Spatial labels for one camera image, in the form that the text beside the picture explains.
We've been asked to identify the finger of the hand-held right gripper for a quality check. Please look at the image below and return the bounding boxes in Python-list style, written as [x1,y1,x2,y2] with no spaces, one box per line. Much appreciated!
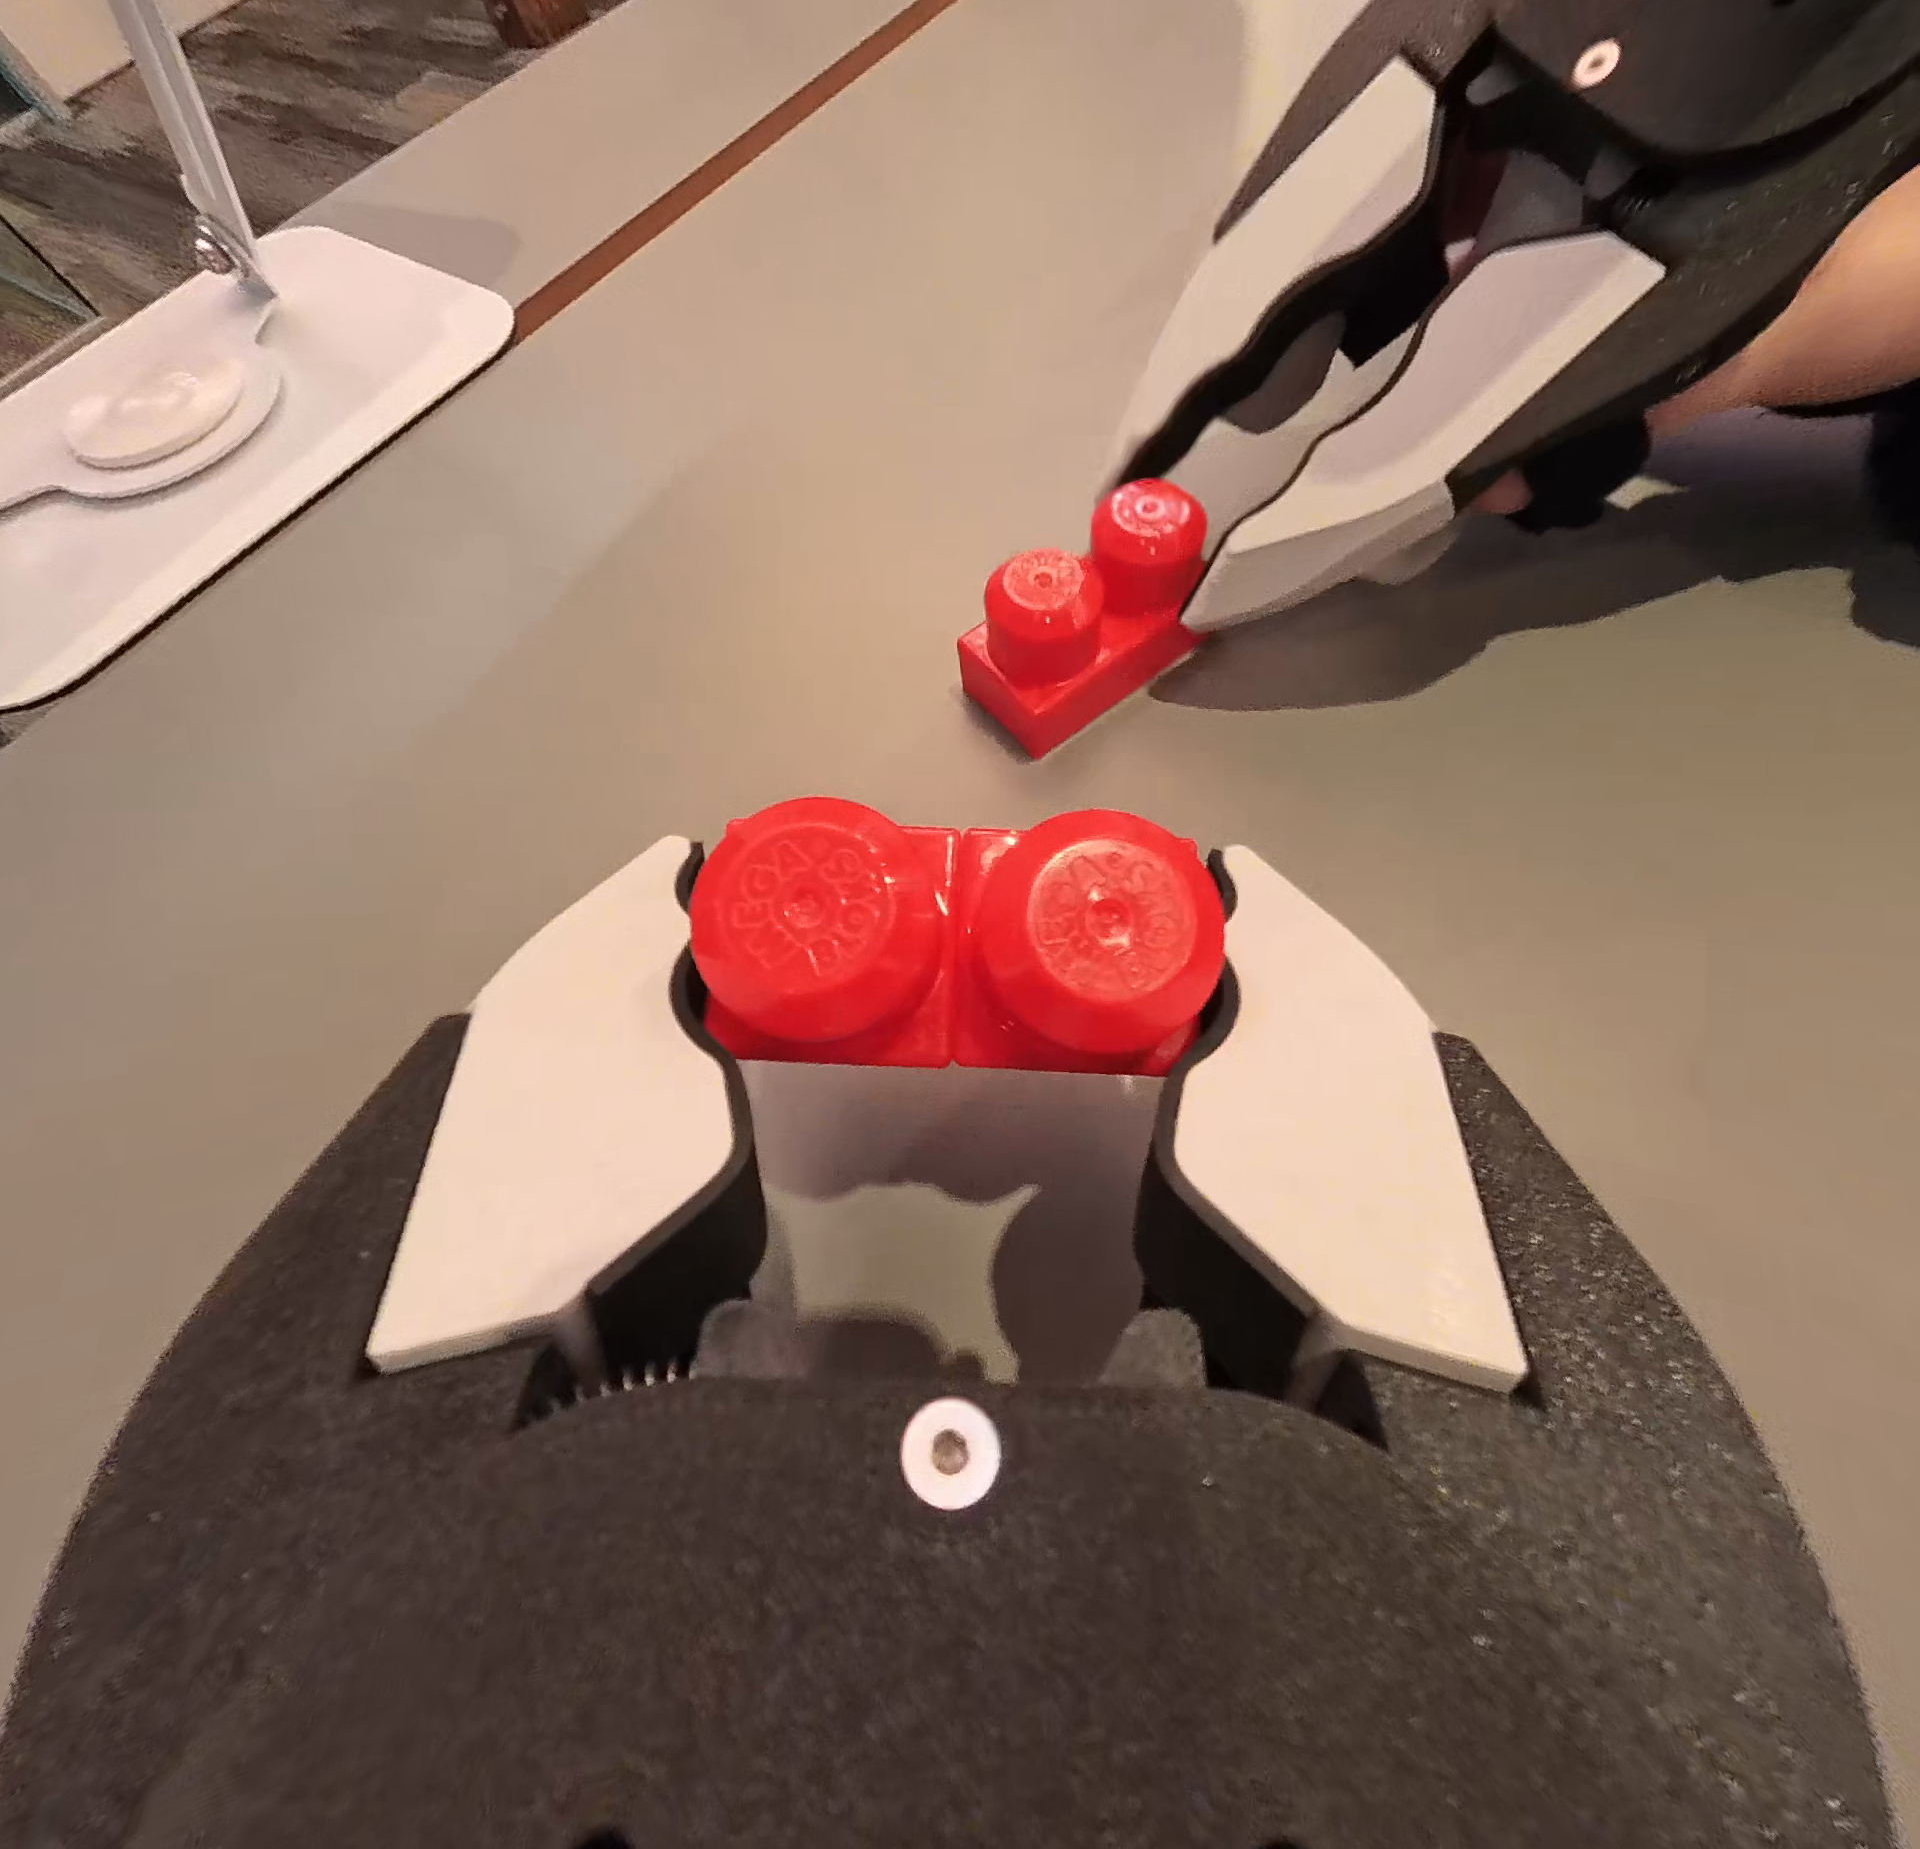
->
[1105,56,1450,520]
[1187,232,1670,635]

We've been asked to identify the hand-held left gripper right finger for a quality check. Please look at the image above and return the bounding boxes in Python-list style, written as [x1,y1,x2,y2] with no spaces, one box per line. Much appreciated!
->
[1151,845,1535,1393]

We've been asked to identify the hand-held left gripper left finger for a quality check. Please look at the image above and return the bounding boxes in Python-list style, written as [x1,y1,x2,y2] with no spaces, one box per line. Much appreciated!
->
[366,840,750,1377]

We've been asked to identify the red mega block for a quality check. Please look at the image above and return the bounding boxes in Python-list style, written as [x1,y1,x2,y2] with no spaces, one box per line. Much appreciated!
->
[954,481,1217,759]
[688,796,963,1067]
[948,803,1230,1076]

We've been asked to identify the person's right hand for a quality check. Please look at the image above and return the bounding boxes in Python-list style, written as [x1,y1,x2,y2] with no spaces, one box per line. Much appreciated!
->
[1466,216,1920,529]

